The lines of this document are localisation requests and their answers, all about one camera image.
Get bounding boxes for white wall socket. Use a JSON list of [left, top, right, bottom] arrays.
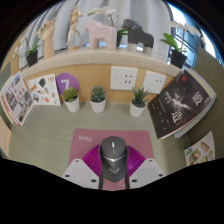
[[109, 65, 139, 92], [142, 70, 167, 95]]

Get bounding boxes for small succulent in white pot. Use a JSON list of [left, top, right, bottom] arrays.
[[62, 86, 81, 113], [129, 86, 150, 118], [89, 85, 108, 114]]

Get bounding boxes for pink mouse pad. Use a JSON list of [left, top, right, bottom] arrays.
[[68, 128, 155, 192]]

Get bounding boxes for black horse figure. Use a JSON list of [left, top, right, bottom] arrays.
[[120, 18, 155, 56]]

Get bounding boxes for wooden artist mannequin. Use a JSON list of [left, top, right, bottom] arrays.
[[65, 5, 84, 51]]

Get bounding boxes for grey curtain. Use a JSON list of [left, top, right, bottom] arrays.
[[19, 0, 174, 56]]

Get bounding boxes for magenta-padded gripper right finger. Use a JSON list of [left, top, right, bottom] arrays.
[[125, 143, 166, 190]]

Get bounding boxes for photo-cover magazine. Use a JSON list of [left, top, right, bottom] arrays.
[[0, 70, 35, 127]]

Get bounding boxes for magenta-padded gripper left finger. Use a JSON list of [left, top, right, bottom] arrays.
[[61, 143, 103, 190]]

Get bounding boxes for purple round number sticker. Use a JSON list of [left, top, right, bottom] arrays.
[[55, 72, 80, 96]]

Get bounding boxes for wooden hand model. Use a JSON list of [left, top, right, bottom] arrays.
[[37, 17, 58, 61]]

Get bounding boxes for black-cover book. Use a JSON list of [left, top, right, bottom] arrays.
[[147, 69, 213, 140]]

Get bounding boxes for colourful food sticker sheet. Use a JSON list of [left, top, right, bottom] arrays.
[[184, 130, 216, 167]]

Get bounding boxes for grey computer mouse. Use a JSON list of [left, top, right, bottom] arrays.
[[98, 135, 129, 183]]

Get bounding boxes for white sticker sheet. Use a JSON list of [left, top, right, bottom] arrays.
[[27, 73, 62, 107]]

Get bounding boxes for pink horse figure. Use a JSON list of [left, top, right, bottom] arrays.
[[83, 19, 118, 51]]

